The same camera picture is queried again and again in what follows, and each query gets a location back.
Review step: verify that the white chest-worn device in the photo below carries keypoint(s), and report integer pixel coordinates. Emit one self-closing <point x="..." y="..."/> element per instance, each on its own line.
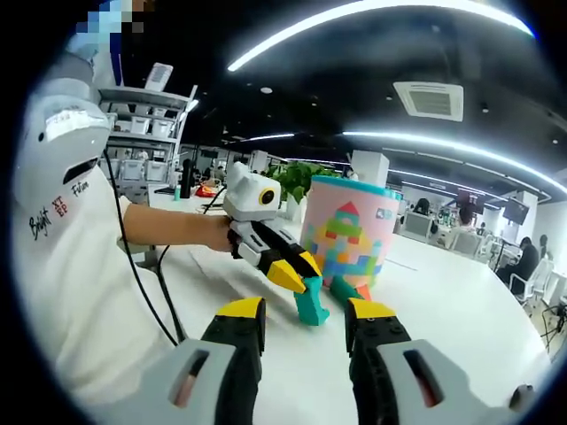
<point x="57" y="141"/>

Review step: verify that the red snack bag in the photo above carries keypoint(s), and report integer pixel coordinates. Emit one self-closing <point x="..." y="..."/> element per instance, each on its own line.
<point x="206" y="192"/>

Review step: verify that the small orange toy block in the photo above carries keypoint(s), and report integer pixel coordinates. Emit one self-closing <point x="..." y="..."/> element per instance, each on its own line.
<point x="365" y="293"/>

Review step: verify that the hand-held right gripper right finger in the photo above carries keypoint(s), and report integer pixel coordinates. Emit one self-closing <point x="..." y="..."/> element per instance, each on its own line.
<point x="376" y="354"/>

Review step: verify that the person's white shirt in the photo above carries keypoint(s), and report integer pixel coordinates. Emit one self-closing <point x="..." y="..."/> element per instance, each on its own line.
<point x="75" y="301"/>

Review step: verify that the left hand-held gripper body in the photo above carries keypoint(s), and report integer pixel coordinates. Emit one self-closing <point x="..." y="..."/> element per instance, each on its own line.
<point x="248" y="195"/>

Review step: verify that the black bottle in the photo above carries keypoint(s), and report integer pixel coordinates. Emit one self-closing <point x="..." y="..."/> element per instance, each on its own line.
<point x="185" y="177"/>

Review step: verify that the white office chair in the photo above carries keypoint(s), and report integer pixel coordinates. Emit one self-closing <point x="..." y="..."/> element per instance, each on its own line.
<point x="467" y="241"/>
<point x="418" y="226"/>

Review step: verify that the pink toy storage bucket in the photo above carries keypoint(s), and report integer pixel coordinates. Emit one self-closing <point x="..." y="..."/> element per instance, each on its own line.
<point x="341" y="195"/>

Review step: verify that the ceiling air conditioner vent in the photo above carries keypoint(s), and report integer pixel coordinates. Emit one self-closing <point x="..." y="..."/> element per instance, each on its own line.
<point x="427" y="101"/>

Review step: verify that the green toy block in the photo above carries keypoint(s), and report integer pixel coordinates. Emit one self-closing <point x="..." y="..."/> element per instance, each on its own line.
<point x="345" y="290"/>

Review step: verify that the grey metal storage shelf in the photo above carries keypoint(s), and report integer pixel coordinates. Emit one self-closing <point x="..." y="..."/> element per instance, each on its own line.
<point x="142" y="94"/>

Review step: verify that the teal arch toy block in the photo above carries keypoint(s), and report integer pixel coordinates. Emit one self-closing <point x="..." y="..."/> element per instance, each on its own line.
<point x="310" y="305"/>

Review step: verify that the green potted plant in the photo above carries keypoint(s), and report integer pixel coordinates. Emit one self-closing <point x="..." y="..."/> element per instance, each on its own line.
<point x="297" y="177"/>

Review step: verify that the white table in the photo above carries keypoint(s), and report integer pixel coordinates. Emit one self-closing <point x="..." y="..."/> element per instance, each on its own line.
<point x="443" y="319"/>

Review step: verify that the person's left hand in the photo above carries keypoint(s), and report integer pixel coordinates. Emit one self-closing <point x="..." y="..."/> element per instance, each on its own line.
<point x="220" y="232"/>

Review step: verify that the long ceiling light strip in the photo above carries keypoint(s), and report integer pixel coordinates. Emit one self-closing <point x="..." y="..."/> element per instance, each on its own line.
<point x="443" y="144"/>
<point x="376" y="11"/>

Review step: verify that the teal cup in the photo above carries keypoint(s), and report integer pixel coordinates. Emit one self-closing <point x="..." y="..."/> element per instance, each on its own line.
<point x="176" y="195"/>

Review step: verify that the hanging red-lit screen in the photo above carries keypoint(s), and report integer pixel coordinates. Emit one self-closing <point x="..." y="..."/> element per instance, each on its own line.
<point x="469" y="198"/>

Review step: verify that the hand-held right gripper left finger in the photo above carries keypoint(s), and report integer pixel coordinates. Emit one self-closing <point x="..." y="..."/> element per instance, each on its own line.
<point x="235" y="354"/>

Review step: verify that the white ribbed box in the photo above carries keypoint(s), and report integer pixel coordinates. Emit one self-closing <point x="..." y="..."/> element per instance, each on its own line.
<point x="159" y="77"/>

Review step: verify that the hanging dark screen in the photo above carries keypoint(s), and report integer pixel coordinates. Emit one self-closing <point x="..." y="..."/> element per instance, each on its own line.
<point x="516" y="211"/>

